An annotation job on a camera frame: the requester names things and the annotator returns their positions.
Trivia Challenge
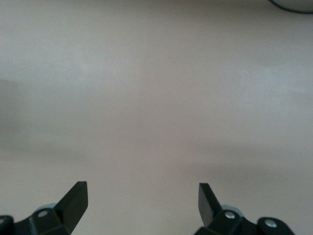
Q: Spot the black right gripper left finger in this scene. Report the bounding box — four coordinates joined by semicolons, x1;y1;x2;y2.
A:
13;181;89;235

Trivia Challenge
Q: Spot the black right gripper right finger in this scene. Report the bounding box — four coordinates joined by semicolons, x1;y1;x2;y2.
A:
194;183;294;235

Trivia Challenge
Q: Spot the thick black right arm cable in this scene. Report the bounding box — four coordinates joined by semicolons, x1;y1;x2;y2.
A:
268;0;313;14

